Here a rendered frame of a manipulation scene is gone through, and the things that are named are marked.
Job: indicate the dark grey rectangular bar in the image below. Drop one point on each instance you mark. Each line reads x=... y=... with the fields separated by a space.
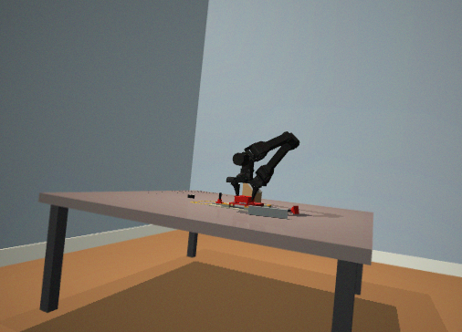
x=269 y=212

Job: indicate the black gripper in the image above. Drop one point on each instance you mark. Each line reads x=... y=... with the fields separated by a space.
x=258 y=183

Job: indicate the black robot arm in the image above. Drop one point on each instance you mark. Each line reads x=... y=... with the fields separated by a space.
x=259 y=150

